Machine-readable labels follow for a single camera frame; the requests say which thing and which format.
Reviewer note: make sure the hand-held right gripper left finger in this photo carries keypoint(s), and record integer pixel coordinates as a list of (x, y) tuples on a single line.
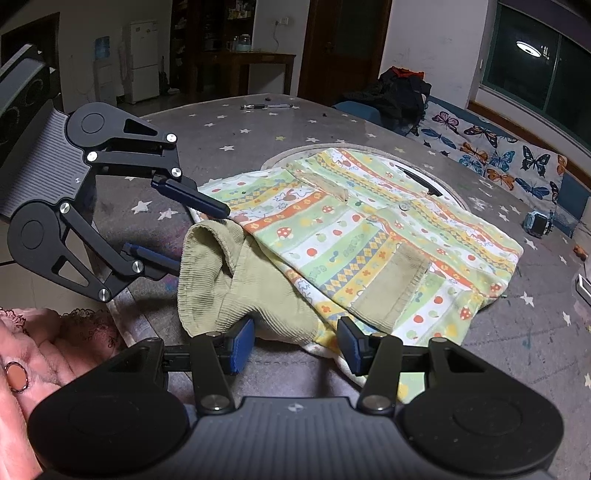
[(242, 346)]

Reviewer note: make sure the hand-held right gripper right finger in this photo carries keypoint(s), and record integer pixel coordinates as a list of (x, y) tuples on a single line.
[(353, 346)]

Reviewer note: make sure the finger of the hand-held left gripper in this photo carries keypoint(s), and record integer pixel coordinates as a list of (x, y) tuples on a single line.
[(157, 264), (194, 196)]

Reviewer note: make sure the patterned child's shirt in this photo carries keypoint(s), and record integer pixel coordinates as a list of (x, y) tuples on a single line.
[(369, 240)]

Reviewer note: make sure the water dispenser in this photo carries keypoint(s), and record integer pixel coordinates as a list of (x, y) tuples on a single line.
[(106, 69)]

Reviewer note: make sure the grey ballpoint pen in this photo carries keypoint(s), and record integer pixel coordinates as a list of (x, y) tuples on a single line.
[(265, 106)]

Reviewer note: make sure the white refrigerator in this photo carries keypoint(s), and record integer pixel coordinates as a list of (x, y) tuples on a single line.
[(144, 60)]

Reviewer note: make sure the wooden desk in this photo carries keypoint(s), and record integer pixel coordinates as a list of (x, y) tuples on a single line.
[(249, 60)]

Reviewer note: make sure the person's pink fleece robe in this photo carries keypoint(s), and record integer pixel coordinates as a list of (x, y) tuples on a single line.
[(32, 350)]

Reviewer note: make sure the clear water jug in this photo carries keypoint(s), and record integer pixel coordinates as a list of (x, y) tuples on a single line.
[(243, 44)]

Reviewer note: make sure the wooden bookshelf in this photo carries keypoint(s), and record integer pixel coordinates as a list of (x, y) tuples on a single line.
[(203, 27)]

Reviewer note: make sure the grey star print tablecloth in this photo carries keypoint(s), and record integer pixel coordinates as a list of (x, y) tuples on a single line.
[(531, 332)]

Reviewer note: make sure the dark wooden door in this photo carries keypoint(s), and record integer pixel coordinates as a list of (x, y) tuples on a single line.
[(346, 50)]

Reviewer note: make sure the blue smart watch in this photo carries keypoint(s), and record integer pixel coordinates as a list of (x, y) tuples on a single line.
[(538, 224)]

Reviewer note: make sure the black jacket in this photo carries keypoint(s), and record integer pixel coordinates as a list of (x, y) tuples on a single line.
[(392, 94)]

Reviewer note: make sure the white flat box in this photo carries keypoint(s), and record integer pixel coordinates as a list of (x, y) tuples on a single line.
[(585, 288)]

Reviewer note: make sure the butterfly print cushion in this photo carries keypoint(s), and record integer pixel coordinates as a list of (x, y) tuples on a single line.
[(489, 143)]

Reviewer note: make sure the small brown toy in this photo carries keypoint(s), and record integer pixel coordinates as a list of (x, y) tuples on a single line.
[(579, 251)]

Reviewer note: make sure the blue sofa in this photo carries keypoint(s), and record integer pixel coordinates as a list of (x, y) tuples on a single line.
[(575, 196)]

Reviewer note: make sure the green framed window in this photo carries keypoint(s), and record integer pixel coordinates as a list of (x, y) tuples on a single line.
[(535, 60)]

